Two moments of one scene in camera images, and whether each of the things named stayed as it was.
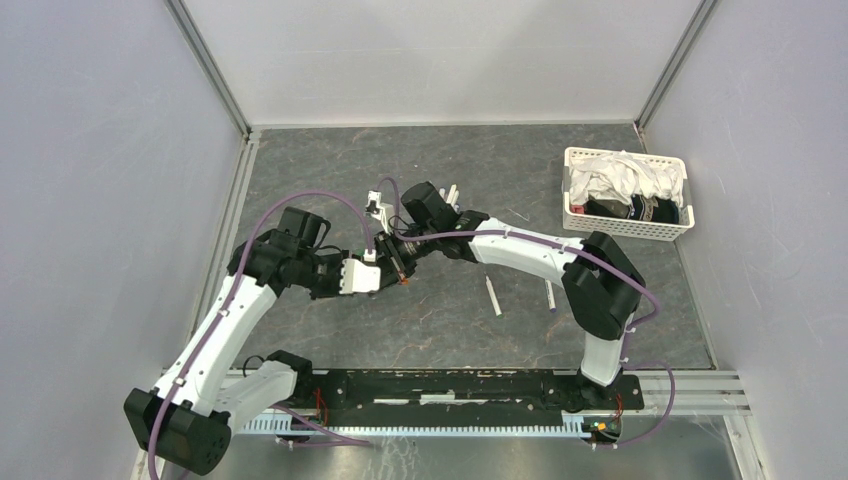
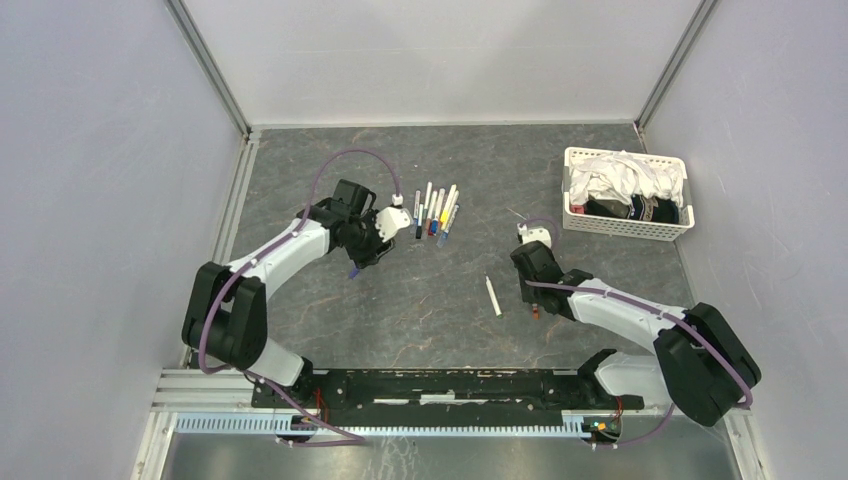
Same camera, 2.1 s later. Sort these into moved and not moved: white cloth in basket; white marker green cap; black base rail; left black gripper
Moved: left black gripper
Not moved: black base rail; white cloth in basket; white marker green cap
